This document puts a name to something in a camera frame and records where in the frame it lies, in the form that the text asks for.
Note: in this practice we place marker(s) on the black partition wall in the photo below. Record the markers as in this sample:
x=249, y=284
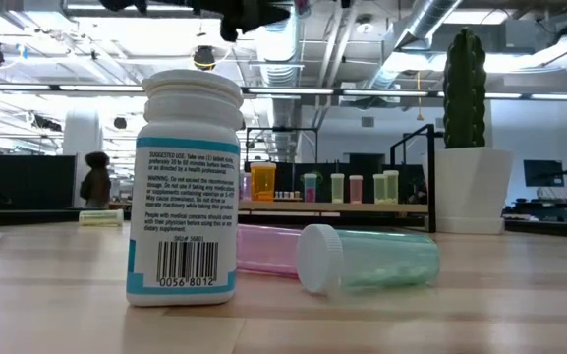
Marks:
x=42, y=182

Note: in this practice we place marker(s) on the dark computer monitor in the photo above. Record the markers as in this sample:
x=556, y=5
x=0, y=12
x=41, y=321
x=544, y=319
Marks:
x=543, y=172

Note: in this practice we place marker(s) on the wooden shelf black frame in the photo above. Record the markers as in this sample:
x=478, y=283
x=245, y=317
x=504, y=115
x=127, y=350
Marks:
x=361, y=207

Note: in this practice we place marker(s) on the yellow hanging pendant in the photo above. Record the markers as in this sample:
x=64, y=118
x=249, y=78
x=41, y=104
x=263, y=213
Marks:
x=419, y=117

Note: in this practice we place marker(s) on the green cactus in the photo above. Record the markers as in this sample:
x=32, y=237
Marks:
x=465, y=98

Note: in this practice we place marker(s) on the silver ribbed air duct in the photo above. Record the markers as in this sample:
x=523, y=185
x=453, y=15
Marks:
x=278, y=49

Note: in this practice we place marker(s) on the green pill vial white cap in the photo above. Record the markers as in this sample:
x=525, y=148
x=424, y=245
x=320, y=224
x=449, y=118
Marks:
x=386, y=260

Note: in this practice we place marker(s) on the black rectangular metal frame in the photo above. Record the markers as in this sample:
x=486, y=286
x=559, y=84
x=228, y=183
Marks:
x=283, y=129

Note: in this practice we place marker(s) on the blue vial with pink pills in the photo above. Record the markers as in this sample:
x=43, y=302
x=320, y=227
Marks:
x=310, y=192

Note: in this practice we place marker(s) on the white plant pot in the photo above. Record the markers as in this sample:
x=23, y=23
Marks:
x=474, y=192

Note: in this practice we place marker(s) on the black round ceiling speaker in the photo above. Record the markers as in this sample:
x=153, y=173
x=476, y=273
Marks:
x=120, y=123

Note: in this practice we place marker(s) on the large orange pill vial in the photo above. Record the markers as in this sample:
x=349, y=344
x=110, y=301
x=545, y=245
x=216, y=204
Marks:
x=263, y=184

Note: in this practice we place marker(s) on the large white medicine bottle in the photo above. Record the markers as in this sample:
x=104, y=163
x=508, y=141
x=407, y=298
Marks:
x=185, y=196

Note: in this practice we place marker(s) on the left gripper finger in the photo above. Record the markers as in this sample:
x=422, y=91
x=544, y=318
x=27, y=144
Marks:
x=243, y=15

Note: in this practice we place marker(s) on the black aluminium table frame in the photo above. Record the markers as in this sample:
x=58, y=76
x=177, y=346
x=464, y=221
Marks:
x=42, y=216

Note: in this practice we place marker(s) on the silver smooth air duct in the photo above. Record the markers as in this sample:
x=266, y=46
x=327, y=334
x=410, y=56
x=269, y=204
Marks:
x=425, y=19

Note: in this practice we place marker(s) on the ceiling light strip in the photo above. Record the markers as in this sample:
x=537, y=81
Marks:
x=288, y=91

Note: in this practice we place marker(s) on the white column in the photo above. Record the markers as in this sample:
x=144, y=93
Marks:
x=79, y=137

